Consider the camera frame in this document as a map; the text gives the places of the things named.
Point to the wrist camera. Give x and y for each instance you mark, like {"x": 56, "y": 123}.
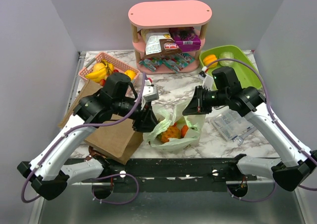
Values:
{"x": 150, "y": 92}
{"x": 206, "y": 78}

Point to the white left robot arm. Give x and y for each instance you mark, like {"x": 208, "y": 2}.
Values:
{"x": 48, "y": 174}

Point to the orange pineapple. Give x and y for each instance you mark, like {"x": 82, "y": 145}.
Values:
{"x": 171, "y": 132}

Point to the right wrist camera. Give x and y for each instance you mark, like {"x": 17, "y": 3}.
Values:
{"x": 206, "y": 78}

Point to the colourful candy packet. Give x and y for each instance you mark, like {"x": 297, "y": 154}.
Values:
{"x": 151, "y": 64}
{"x": 177, "y": 62}

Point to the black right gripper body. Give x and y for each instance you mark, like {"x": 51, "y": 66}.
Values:
{"x": 210, "y": 98}

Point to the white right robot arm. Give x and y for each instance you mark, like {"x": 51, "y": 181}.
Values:
{"x": 296, "y": 161}

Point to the clear plastic screw box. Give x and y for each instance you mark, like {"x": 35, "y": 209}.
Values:
{"x": 230, "y": 124}

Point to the light green plastic grocery bag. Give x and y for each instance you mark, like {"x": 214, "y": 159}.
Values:
{"x": 166, "y": 118}

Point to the green plastic tray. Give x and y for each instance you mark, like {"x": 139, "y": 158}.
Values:
{"x": 246, "y": 76}

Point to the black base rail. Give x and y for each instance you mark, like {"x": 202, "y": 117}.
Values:
{"x": 175, "y": 175}

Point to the brown Tuba snack bag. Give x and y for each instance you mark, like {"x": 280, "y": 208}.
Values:
{"x": 169, "y": 47}

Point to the left colourful candy packet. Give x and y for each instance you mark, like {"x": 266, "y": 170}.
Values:
{"x": 151, "y": 64}

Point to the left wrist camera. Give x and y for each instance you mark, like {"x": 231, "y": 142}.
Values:
{"x": 150, "y": 92}

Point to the purple snack box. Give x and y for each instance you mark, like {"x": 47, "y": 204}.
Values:
{"x": 186, "y": 38}

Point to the yellow bell pepper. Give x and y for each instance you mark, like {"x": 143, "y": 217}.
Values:
{"x": 208, "y": 60}

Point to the green cabbage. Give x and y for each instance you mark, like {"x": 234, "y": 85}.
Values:
{"x": 226, "y": 55}

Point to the red cherry bunch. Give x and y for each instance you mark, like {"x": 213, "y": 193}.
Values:
{"x": 103, "y": 80}

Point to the yellow peach fruit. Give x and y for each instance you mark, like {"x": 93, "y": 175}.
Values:
{"x": 98, "y": 66}

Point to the yellow banana bunch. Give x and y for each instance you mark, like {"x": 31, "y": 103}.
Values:
{"x": 97, "y": 76}

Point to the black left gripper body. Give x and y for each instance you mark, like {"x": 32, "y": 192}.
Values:
{"x": 140, "y": 117}

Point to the pink plastic fruit basket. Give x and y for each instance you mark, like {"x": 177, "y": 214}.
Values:
{"x": 111, "y": 63}

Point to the right colourful candy packet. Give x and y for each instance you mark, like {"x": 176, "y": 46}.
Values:
{"x": 177, "y": 62}

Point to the pink three-tier shelf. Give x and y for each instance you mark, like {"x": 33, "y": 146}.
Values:
{"x": 168, "y": 14}

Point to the white snack bag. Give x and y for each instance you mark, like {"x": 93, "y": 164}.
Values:
{"x": 151, "y": 37}

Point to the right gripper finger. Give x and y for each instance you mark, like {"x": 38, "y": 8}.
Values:
{"x": 195, "y": 101}
{"x": 191, "y": 109}

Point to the silver wrench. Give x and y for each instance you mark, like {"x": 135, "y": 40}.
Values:
{"x": 240, "y": 139}

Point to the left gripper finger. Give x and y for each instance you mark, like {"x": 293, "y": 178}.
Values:
{"x": 151, "y": 113}
{"x": 150, "y": 123}

